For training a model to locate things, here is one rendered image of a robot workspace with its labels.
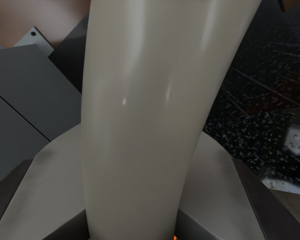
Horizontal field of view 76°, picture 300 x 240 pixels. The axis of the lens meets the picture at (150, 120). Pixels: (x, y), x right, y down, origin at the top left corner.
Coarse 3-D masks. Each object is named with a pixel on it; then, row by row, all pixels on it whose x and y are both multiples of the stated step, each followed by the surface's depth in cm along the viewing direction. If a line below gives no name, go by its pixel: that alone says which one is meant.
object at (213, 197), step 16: (208, 144) 10; (192, 160) 8; (208, 160) 8; (224, 160) 8; (192, 176) 8; (208, 176) 8; (224, 176) 8; (192, 192) 7; (208, 192) 7; (224, 192) 7; (240, 192) 7; (192, 208) 6; (208, 208) 6; (224, 208) 6; (240, 208) 6; (176, 224) 7; (192, 224) 6; (208, 224) 6; (224, 224) 6; (240, 224) 6; (256, 224) 6
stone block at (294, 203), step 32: (288, 0) 54; (256, 32) 54; (288, 32) 42; (256, 64) 41; (288, 64) 34; (224, 96) 41; (256, 96) 34; (288, 96) 28; (224, 128) 36; (256, 128) 31; (288, 128) 27; (256, 160) 31; (288, 160) 27; (288, 192) 27
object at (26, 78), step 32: (32, 32) 88; (0, 64) 66; (32, 64) 81; (0, 96) 59; (32, 96) 71; (64, 96) 88; (0, 128) 54; (32, 128) 63; (64, 128) 76; (0, 160) 49
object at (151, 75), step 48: (96, 0) 3; (144, 0) 3; (192, 0) 2; (240, 0) 3; (96, 48) 3; (144, 48) 3; (192, 48) 3; (96, 96) 4; (144, 96) 3; (192, 96) 3; (96, 144) 4; (144, 144) 4; (192, 144) 4; (96, 192) 4; (144, 192) 4
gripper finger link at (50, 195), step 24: (48, 144) 9; (72, 144) 9; (48, 168) 8; (72, 168) 8; (24, 192) 7; (48, 192) 7; (72, 192) 7; (24, 216) 6; (48, 216) 6; (72, 216) 6
